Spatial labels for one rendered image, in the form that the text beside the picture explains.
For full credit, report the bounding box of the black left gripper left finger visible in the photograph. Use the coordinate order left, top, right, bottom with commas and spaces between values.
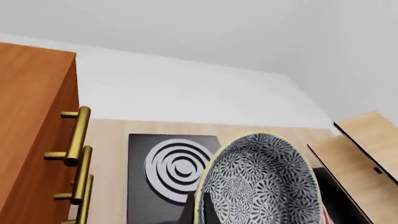
178, 191, 200, 224

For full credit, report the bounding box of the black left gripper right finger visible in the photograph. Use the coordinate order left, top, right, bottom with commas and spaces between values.
201, 192, 225, 224

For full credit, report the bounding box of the flat black stove plate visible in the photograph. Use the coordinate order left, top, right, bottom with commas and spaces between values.
126, 133, 223, 224

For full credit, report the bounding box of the white plate with red rings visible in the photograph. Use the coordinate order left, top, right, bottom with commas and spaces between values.
320, 200, 335, 224

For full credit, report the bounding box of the pale wood panel, black edge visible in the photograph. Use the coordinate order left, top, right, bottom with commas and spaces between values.
306, 111, 398, 224

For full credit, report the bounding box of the red-brown wooden cabinet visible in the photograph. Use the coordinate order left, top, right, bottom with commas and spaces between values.
0, 41, 80, 224

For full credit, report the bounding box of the brass drawer handle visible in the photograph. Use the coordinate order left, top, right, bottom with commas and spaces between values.
43, 106, 92, 167
60, 174, 95, 224
53, 146, 94, 207

